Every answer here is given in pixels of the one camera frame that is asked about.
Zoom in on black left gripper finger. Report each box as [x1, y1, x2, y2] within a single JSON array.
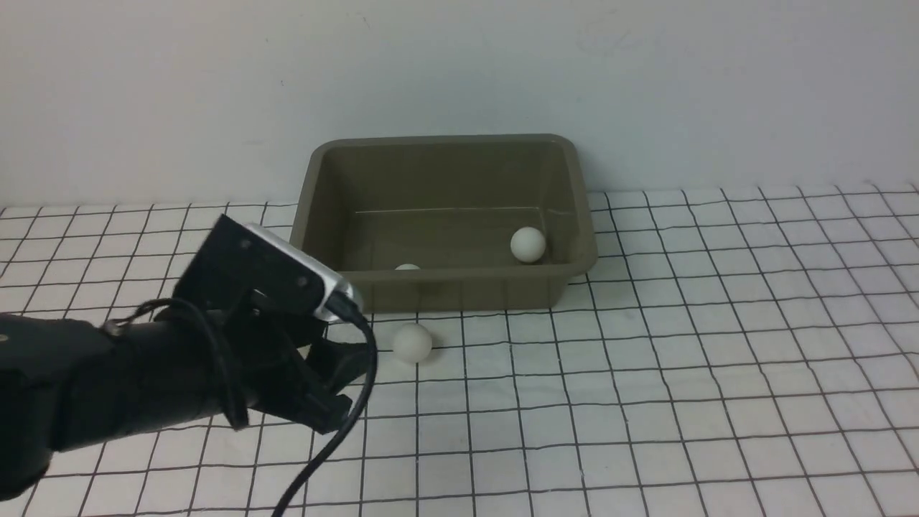
[[298, 392, 353, 434], [307, 337, 370, 392]]

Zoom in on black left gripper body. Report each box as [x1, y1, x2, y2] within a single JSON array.
[[215, 304, 334, 424]]

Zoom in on white marked ping-pong ball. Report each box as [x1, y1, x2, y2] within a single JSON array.
[[510, 227, 548, 263]]

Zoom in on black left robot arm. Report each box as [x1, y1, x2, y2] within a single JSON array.
[[1, 305, 378, 503]]

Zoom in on olive green plastic bin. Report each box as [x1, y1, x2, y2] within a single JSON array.
[[289, 134, 600, 313]]

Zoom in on white grid-pattern tablecloth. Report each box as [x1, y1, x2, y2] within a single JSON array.
[[1, 184, 918, 516]]

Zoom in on black left camera cable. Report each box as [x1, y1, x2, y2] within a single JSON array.
[[108, 294, 379, 517]]

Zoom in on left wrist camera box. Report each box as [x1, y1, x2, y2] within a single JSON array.
[[172, 215, 363, 322]]

